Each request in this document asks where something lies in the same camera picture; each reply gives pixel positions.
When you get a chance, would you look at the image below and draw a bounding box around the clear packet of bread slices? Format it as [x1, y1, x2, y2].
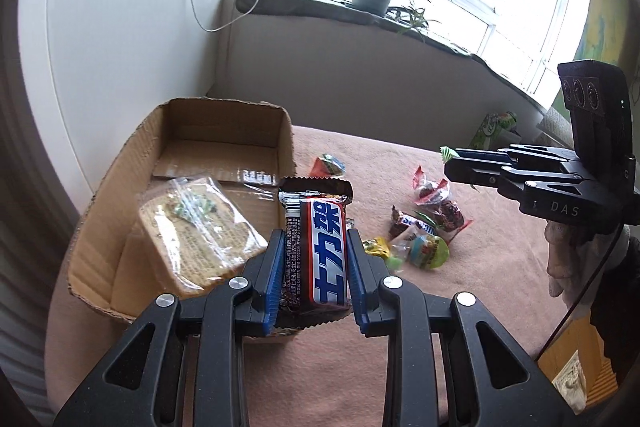
[136, 175, 269, 299]

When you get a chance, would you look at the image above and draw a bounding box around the red jelly cup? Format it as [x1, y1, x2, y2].
[307, 153, 347, 178]

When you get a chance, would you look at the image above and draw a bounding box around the blue and red chocolate bar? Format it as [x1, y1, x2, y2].
[277, 176, 355, 332]

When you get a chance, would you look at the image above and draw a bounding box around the dark red candy packet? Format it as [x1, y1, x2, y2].
[435, 199, 473, 235]

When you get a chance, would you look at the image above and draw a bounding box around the yellow wrapped candy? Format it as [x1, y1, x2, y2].
[361, 237, 392, 258]

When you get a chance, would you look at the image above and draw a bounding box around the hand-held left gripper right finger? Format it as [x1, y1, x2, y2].
[346, 228, 576, 427]

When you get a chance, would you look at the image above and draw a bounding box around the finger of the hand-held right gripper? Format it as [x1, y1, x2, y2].
[455, 146, 581, 168]
[444, 161, 581, 202]

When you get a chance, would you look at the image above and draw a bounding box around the cardboard box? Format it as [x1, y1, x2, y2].
[66, 97, 301, 343]

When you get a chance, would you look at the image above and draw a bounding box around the green jelly cup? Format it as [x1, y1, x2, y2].
[407, 234, 450, 270]

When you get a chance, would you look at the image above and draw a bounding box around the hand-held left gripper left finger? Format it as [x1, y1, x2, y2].
[52, 229, 286, 427]

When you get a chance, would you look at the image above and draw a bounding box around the person's right hand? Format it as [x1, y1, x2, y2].
[544, 219, 581, 300]

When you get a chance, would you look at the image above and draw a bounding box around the black cable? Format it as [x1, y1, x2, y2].
[537, 227, 626, 363]

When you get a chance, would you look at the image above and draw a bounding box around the green snack bag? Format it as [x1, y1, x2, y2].
[470, 111, 518, 152]

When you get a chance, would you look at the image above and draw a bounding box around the black wrapped candy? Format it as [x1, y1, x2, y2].
[390, 206, 426, 238]

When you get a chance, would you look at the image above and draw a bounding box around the small trailing plant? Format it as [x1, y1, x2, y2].
[387, 4, 441, 42]

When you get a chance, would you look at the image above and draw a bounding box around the clear green candy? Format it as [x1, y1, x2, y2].
[385, 243, 416, 272]

